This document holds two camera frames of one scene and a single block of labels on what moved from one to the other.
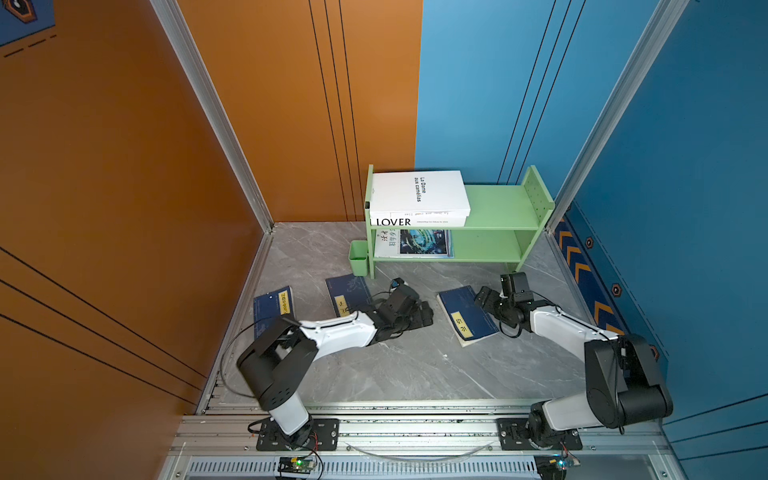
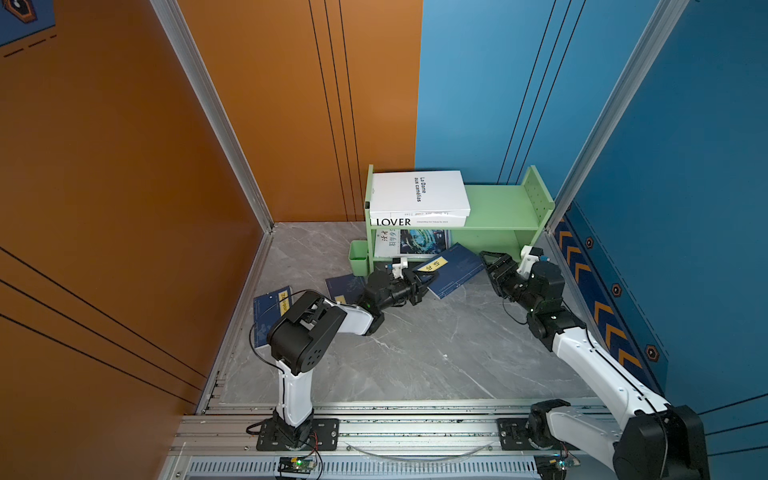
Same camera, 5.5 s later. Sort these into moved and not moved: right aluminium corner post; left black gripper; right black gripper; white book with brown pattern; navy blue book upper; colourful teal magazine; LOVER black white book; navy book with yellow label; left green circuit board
Moved: navy book with yellow label; left black gripper; right black gripper
Not moved: colourful teal magazine; white book with brown pattern; left green circuit board; LOVER black white book; right aluminium corner post; navy blue book upper
